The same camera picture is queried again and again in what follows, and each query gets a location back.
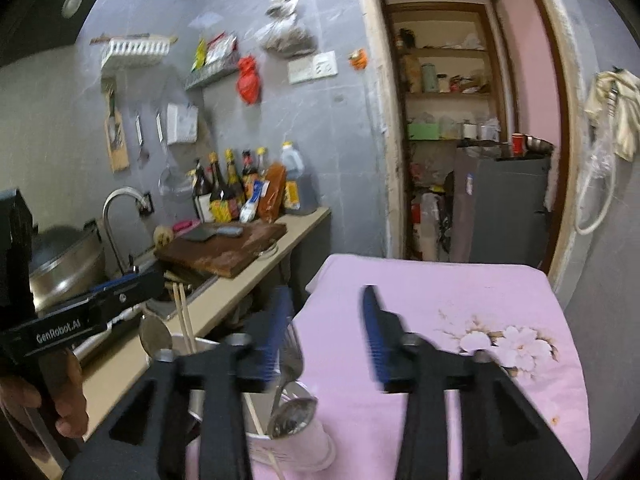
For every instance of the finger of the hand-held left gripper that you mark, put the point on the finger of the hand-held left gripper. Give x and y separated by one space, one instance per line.
130 296
117 283

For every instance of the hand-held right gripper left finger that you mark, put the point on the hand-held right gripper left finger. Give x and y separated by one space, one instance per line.
272 340

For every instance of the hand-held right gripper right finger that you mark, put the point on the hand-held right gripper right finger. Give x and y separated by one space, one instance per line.
372 335

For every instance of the steel fork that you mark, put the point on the steel fork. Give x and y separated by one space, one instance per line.
294 355

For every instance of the steel spoon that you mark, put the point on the steel spoon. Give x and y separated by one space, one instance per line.
155 335
292 416

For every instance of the white plastic utensil holder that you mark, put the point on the white plastic utensil holder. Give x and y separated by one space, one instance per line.
310 440

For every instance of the person's left hand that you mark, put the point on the person's left hand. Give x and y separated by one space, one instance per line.
67 385

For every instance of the steel pot with lid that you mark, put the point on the steel pot with lid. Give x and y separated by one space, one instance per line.
70 265

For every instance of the beige kitchen counter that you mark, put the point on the beige kitchen counter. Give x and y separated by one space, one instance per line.
240 290

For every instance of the beige round scrubber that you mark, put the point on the beige round scrubber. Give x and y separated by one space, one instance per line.
163 236

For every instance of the pink floral tablecloth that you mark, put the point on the pink floral tablecloth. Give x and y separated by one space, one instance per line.
450 300

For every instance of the steel faucet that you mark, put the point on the steel faucet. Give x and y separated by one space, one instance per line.
117 195

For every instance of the wooden cutting board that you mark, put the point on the wooden cutting board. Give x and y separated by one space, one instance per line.
225 252

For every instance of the grey sharpening stone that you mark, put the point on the grey sharpening stone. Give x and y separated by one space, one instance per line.
230 231

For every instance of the dark bottle white label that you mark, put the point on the dark bottle white label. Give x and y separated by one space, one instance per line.
201 195

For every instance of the dark sauce bottle yellow label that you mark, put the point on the dark sauce bottle yellow label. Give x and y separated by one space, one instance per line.
220 200

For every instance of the white and blue packet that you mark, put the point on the white and blue packet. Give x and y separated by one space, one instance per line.
251 205

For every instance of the orange food packet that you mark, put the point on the orange food packet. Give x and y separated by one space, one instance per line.
272 192

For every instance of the dark sauce bottle yellow cap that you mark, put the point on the dark sauce bottle yellow cap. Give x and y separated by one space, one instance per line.
234 180

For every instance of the cooking oil jug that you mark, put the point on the cooking oil jug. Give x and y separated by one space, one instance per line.
300 180

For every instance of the dark sauce bottle red label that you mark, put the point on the dark sauce bottle red label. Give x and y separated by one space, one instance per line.
249 170

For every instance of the small sauce bottle yellow cap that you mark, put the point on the small sauce bottle yellow cap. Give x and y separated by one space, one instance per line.
261 162

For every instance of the grey refrigerator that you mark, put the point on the grey refrigerator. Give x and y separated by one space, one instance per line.
500 205

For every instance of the green box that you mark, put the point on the green box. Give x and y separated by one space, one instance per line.
423 131

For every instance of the red plastic bag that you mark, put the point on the red plastic bag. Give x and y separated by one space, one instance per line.
248 82

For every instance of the red cup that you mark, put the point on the red cup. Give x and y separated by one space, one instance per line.
518 144

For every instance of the yellow seasoning packet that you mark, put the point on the yellow seasoning packet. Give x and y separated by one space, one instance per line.
200 55

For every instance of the wooden storage shelf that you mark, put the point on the wooden storage shelf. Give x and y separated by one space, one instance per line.
450 95

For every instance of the steel bowl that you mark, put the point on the steel bowl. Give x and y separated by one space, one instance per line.
539 144

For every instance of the red seasoning packet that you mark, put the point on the red seasoning packet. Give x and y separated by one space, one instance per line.
221 47

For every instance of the black range hood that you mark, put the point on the black range hood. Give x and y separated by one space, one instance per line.
50 25

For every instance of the crumpled clear plastic bag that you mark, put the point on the crumpled clear plastic bag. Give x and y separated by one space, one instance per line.
600 155

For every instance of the clear hanging plastic bag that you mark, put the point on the clear hanging plastic bag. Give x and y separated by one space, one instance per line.
287 35

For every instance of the wooden wall knife holder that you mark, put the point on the wooden wall knife holder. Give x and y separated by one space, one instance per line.
117 152

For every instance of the wooden door frame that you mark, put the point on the wooden door frame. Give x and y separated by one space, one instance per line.
377 110

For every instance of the metal wall shelf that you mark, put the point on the metal wall shelf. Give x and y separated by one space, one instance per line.
210 77

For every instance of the white wall rack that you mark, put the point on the white wall rack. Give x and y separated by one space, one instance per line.
132 52

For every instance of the beige wall switch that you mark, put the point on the beige wall switch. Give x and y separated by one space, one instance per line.
301 70

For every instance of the white wall socket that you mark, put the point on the white wall socket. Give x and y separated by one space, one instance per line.
324 64

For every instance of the orange wall hook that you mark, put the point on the orange wall hook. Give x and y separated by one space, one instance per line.
358 59

